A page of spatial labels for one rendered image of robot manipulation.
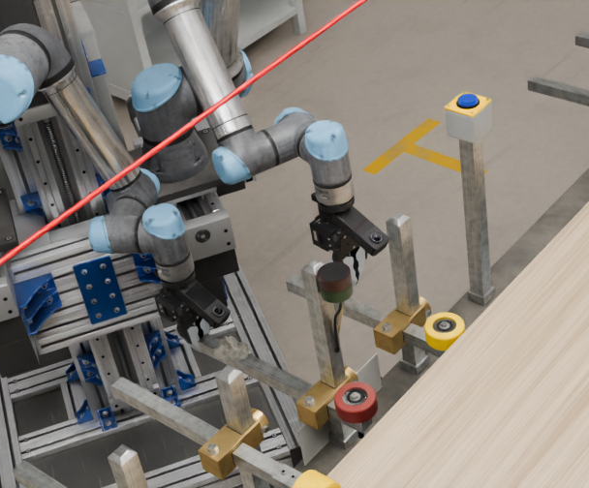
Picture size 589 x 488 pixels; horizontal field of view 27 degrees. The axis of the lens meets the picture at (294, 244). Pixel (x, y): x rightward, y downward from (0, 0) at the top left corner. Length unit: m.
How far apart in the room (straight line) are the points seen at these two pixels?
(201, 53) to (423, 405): 0.78
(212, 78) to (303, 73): 2.85
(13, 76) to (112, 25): 2.61
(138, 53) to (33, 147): 2.08
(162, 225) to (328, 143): 0.37
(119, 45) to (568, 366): 2.94
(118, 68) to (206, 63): 2.67
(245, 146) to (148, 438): 1.24
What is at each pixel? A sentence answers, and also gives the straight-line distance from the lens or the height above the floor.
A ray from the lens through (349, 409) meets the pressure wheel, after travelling 2.29.
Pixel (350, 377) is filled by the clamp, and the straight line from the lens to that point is 2.40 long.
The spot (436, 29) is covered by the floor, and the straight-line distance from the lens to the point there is 5.32.
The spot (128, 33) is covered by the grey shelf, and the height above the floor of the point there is 0.42.
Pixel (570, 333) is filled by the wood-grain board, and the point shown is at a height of 0.90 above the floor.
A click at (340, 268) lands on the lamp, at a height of 1.17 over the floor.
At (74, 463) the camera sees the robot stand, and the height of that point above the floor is 0.21.
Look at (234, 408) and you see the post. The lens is 2.15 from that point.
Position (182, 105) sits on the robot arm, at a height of 1.21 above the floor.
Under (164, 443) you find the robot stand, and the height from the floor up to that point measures 0.21.
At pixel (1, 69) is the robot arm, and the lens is 2.25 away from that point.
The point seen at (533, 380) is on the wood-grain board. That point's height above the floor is 0.90.
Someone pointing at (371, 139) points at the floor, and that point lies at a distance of 4.64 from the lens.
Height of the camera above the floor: 2.54
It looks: 37 degrees down
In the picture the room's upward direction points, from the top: 11 degrees counter-clockwise
